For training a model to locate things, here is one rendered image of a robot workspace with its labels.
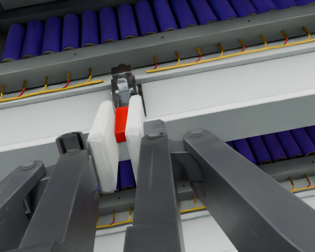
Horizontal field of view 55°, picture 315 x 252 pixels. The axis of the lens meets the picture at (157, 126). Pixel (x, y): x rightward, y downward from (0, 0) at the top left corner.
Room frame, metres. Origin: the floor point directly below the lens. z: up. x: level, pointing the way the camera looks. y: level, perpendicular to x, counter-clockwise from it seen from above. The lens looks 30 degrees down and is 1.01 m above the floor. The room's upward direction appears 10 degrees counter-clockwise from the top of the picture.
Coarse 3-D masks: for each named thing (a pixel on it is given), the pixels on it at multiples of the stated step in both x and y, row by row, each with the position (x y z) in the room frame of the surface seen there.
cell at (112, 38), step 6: (102, 12) 0.35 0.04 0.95; (108, 12) 0.35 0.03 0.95; (114, 12) 0.36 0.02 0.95; (102, 18) 0.34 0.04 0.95; (108, 18) 0.34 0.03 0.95; (114, 18) 0.35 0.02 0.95; (102, 24) 0.33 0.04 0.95; (108, 24) 0.33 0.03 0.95; (114, 24) 0.33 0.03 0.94; (102, 30) 0.32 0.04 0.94; (108, 30) 0.32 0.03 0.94; (114, 30) 0.32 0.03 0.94; (102, 36) 0.31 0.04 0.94; (108, 36) 0.31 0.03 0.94; (114, 36) 0.31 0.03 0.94; (102, 42) 0.30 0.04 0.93
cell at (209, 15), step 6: (192, 0) 0.35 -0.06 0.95; (198, 0) 0.34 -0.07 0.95; (204, 0) 0.34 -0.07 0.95; (192, 6) 0.35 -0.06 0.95; (198, 6) 0.33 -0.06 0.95; (204, 6) 0.33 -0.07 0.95; (198, 12) 0.33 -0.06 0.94; (204, 12) 0.32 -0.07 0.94; (210, 12) 0.32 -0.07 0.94; (198, 18) 0.32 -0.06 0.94; (204, 18) 0.31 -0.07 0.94; (210, 18) 0.31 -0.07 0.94; (216, 18) 0.31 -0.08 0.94
